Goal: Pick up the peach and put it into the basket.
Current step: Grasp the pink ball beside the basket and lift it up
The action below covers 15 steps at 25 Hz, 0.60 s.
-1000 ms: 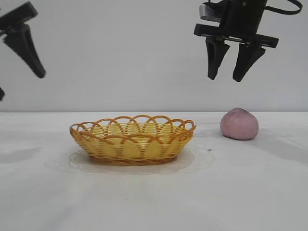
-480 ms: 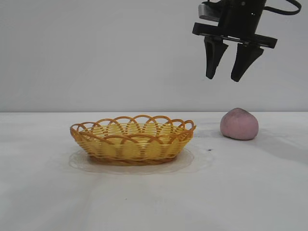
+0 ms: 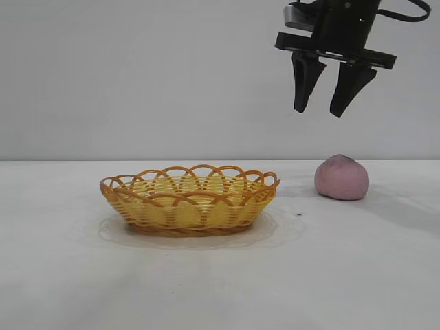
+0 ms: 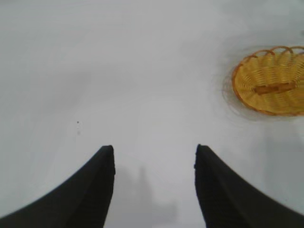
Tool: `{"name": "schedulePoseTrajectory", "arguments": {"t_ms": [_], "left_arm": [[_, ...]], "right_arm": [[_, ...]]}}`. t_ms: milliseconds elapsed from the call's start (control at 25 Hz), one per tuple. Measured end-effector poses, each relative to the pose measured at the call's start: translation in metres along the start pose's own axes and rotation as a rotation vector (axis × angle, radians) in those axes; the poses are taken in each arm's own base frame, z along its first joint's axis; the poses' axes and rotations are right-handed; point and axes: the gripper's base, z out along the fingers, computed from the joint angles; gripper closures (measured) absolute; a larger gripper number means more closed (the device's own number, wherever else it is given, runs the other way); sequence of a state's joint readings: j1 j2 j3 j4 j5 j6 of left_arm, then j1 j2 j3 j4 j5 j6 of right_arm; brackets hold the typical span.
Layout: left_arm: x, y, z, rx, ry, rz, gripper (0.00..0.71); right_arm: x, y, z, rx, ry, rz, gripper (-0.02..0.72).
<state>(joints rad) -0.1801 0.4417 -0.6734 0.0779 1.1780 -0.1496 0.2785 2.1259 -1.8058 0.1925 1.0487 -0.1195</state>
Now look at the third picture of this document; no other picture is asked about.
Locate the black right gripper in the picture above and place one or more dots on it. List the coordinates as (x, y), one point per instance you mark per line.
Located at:
(343, 24)

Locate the pink round bun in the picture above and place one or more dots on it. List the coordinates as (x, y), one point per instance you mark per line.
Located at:
(342, 178)

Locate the yellow woven basket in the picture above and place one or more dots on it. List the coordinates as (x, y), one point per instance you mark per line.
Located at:
(189, 214)

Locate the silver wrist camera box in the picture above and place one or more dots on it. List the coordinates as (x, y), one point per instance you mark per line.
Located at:
(297, 15)

